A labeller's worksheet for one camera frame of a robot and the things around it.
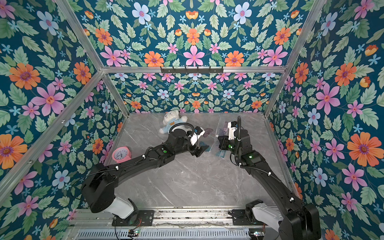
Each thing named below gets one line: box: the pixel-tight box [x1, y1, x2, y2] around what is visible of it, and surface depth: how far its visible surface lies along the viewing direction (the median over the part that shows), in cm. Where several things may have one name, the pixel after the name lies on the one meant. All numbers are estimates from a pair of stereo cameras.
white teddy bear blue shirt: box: [159, 110, 188, 134], surface depth 107 cm
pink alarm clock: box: [112, 146, 132, 164], surface depth 96 cm
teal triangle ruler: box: [215, 150, 227, 159], surface depth 100 cm
